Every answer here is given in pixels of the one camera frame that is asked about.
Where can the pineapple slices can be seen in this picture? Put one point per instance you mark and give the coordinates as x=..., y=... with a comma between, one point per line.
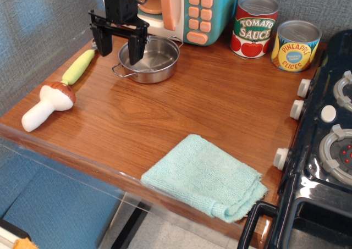
x=295, y=45

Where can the teal toy microwave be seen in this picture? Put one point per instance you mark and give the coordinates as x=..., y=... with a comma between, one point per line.
x=198, y=22

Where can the tomato sauce can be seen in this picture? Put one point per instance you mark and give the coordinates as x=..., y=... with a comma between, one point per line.
x=253, y=26

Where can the small steel pot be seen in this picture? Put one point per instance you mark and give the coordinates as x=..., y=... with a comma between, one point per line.
x=158, y=63

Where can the black toy stove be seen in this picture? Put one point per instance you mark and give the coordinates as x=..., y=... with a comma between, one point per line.
x=314, y=206

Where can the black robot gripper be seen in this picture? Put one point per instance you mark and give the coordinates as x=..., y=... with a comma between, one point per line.
x=120, y=17

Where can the plush toy mushroom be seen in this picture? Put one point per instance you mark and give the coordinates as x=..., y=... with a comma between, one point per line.
x=54, y=96

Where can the light blue cloth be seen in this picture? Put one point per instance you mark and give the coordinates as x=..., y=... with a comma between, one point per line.
x=202, y=175

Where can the green handled metal spoon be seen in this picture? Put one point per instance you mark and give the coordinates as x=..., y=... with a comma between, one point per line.
x=75, y=71

